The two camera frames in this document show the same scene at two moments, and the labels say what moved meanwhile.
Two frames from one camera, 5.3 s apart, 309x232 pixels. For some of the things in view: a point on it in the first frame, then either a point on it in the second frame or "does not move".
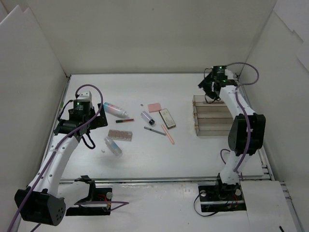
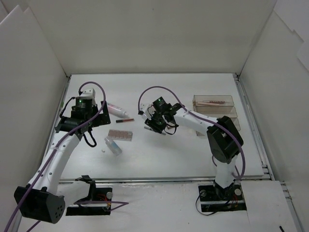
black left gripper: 97,118 does not move
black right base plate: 220,192 does not move
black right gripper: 208,85 → 154,124
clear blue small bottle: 113,146 does not move
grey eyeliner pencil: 153,130 does not move
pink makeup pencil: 170,138 → 208,103
